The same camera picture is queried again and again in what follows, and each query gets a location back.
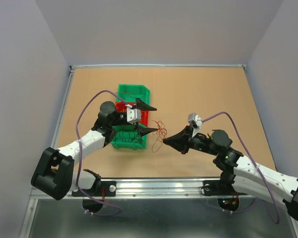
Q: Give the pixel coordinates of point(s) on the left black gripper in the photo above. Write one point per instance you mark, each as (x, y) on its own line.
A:
(143, 130)

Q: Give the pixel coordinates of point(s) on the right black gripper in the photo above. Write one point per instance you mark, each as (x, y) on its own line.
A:
(181, 141)

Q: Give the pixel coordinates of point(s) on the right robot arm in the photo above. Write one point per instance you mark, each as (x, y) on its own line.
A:
(238, 170)

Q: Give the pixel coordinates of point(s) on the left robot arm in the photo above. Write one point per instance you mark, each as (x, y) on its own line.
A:
(55, 175)

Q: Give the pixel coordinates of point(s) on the red plastic bin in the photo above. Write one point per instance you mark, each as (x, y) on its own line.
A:
(121, 107)

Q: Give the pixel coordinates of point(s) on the near green plastic bin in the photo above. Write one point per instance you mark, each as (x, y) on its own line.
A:
(127, 138)

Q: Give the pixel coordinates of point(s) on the green plastic bin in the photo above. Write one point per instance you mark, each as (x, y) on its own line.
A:
(127, 138)
(129, 93)

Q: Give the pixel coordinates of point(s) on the far green plastic bin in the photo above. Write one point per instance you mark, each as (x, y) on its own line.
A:
(129, 93)

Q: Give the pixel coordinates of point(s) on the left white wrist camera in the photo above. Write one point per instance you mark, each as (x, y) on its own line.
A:
(133, 115)

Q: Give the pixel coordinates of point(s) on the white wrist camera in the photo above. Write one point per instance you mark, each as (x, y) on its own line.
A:
(195, 123)
(133, 115)

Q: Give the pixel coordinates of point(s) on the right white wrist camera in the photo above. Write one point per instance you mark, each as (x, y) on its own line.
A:
(195, 123)

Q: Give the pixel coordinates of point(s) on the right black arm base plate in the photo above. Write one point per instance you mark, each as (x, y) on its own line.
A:
(216, 188)

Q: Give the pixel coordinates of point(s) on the aluminium front mounting rail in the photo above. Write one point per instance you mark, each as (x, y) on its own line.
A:
(161, 189)

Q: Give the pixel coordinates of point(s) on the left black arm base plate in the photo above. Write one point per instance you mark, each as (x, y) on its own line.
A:
(106, 188)

